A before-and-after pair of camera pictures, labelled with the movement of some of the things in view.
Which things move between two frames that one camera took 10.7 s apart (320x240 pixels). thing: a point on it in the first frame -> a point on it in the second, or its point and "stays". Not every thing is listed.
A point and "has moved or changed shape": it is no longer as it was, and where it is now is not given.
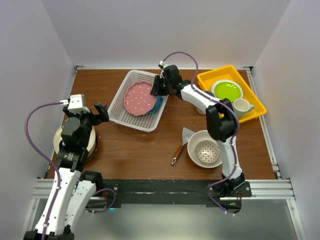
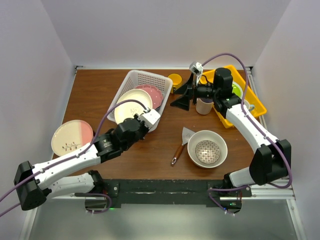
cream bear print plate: x=92 y=148 -> x=126 y=110
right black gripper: x=157 y=90 -> x=188 y=88
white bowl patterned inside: x=203 y=151 stays
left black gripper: x=102 y=116 -> x=146 y=129
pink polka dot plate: x=138 y=99 has moved or changed shape
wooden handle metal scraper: x=186 y=134 stays
